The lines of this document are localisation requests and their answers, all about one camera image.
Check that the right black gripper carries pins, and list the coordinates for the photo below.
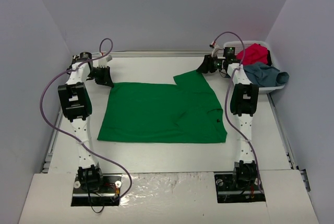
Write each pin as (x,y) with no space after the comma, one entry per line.
(211,65)

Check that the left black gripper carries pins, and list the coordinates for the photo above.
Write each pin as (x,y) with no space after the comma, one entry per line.
(102,73)

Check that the green t shirt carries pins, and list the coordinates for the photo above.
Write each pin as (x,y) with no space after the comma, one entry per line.
(187,111)

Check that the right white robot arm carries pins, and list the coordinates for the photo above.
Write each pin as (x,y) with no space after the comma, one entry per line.
(243,105)

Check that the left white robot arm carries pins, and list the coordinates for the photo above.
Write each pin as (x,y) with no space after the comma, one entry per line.
(77,108)

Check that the white perforated plastic basket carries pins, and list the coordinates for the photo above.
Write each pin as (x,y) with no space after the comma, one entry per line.
(238,48)

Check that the pink-red t shirt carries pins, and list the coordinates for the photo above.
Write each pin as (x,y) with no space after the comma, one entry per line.
(255,53)

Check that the grey-blue t shirt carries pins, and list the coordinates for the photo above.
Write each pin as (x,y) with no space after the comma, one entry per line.
(266,76)

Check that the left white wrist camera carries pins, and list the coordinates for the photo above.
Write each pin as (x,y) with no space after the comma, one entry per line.
(103,62)

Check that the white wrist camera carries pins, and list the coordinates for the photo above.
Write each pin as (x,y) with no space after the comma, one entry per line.
(103,62)
(215,49)

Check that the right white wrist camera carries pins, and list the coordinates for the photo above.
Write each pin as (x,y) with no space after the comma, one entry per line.
(215,49)

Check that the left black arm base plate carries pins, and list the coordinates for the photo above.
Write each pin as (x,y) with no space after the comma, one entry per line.
(105,195)

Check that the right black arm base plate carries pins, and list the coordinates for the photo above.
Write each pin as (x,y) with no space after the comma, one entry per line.
(228,191)

